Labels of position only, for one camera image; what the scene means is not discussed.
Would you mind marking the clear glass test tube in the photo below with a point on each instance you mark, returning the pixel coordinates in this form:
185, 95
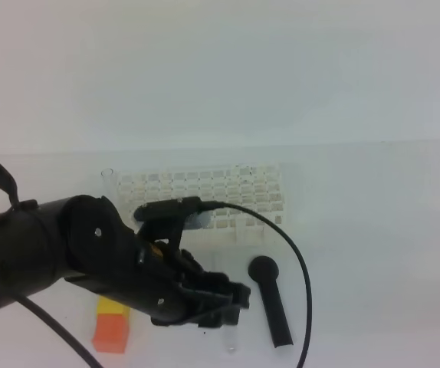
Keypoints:
229, 333

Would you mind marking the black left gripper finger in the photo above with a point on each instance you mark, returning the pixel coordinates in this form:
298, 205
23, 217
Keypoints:
201, 288
214, 313

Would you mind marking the white test tube rack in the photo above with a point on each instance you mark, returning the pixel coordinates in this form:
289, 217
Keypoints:
255, 187

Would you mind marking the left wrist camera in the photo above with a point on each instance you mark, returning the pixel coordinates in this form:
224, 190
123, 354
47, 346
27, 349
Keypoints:
167, 219

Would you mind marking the yellow block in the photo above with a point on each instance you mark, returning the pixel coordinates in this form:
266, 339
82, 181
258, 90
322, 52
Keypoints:
108, 306

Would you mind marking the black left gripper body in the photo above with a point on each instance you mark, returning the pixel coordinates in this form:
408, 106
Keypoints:
144, 270

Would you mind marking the black scoop tool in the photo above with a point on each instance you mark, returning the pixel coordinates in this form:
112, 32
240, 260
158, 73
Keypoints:
264, 271

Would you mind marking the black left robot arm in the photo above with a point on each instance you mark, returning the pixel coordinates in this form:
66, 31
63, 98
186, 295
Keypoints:
33, 243

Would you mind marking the clear test tube in rack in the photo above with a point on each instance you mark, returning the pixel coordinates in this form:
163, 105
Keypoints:
110, 178

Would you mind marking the orange block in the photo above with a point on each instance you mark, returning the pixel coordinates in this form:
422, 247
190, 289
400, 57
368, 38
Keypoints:
111, 333

